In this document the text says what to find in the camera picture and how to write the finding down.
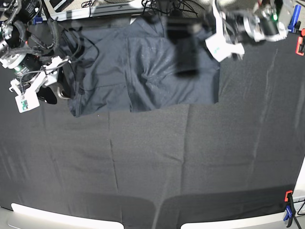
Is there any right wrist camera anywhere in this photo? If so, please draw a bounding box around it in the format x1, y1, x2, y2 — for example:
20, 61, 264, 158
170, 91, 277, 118
15, 91, 40, 113

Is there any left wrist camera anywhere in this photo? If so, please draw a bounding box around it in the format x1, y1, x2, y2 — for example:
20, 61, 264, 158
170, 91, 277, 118
205, 33, 232, 62

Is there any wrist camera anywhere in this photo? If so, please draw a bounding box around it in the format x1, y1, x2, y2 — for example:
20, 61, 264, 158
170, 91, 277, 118
205, 33, 232, 62
15, 91, 40, 113

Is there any blue clamp top left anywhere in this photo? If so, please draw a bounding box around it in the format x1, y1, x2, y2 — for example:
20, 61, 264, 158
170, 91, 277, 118
32, 16, 43, 25

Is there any dark navy t-shirt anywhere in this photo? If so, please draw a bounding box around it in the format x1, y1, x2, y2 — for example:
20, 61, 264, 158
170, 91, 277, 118
60, 17, 220, 117

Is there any orange clamp far right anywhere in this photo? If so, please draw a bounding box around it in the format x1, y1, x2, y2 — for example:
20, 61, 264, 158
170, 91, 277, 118
295, 29, 305, 56

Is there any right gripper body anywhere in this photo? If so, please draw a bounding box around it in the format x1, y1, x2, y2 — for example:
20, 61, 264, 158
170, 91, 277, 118
9, 56, 70, 104

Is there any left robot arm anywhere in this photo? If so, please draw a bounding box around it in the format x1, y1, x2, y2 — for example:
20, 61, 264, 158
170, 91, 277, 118
205, 0, 295, 62

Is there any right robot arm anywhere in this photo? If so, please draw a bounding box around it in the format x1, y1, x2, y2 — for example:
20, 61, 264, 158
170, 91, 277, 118
0, 0, 71, 111

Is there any orange blue clamp near right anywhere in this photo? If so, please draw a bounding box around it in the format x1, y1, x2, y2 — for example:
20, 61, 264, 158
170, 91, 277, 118
283, 190, 302, 229

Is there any black table cloth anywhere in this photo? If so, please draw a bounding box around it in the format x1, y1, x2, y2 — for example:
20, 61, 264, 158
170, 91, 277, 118
0, 16, 305, 229

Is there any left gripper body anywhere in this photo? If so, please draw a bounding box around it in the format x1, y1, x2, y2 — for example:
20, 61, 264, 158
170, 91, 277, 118
212, 0, 245, 57

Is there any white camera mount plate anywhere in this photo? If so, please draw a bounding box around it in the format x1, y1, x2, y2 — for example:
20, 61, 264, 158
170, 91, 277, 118
130, 15, 138, 25

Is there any blue clamp top right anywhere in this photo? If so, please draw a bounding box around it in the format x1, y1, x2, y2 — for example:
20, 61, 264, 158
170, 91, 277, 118
288, 4, 301, 33

